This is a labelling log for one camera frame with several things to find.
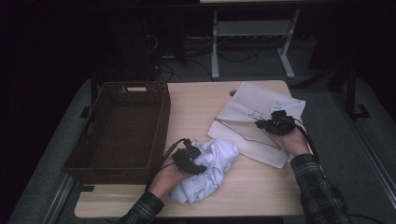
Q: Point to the person's right hand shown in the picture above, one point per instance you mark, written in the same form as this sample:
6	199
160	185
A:
294	144

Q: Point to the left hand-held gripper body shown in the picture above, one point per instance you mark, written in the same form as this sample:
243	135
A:
186	158

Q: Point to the white garment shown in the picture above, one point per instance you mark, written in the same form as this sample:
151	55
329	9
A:
214	168

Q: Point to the white metal desk frame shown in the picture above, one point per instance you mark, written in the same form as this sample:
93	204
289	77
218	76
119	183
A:
214	46

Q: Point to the person's left hand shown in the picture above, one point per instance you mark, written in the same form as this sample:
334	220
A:
166	180

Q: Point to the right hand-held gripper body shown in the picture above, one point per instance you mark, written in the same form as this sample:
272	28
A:
280	124

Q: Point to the black angled stand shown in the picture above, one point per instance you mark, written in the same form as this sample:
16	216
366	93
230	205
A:
351	93

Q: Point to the white mesh laundry bag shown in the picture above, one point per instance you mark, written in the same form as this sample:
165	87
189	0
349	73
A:
246	102

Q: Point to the aluminium floor rail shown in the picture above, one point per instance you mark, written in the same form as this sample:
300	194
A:
59	199
376	168

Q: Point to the brown wicker basket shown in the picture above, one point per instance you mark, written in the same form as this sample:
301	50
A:
124	133

